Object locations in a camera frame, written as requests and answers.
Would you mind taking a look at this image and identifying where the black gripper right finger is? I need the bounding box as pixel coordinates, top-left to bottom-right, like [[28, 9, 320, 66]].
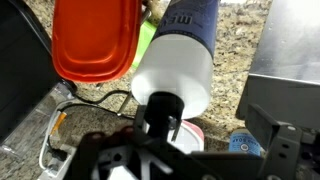
[[246, 103, 304, 180]]

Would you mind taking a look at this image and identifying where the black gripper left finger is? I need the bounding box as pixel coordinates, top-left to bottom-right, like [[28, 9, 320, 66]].
[[64, 125, 144, 180]]

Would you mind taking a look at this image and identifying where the white bottle purple label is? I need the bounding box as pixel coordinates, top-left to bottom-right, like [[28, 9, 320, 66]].
[[130, 0, 222, 143]]

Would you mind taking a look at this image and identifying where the white bottle blue label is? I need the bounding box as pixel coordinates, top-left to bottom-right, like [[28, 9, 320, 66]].
[[228, 128, 263, 158]]

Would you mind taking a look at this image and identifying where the stainless steel sink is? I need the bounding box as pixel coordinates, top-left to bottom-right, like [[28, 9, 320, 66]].
[[235, 0, 320, 132]]

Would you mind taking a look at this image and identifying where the clear plastic container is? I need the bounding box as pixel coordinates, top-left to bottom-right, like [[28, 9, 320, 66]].
[[0, 81, 76, 158]]

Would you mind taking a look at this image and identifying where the white pink cutting board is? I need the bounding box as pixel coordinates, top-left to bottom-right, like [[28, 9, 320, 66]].
[[166, 119, 206, 155]]

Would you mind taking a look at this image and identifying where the orange plastic container lid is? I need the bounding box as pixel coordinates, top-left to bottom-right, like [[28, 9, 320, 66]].
[[51, 0, 144, 84]]

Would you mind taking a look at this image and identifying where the green sponge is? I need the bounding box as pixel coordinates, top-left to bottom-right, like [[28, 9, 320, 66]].
[[132, 20, 158, 70]]

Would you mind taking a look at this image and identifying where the black coffee machine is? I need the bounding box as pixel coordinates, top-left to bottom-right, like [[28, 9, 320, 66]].
[[0, 0, 63, 143]]

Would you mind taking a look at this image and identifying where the black power cable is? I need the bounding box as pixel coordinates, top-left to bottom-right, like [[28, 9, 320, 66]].
[[68, 88, 136, 121]]

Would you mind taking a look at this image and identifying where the white cable orange plug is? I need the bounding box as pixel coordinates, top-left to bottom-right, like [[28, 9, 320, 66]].
[[38, 99, 69, 171]]

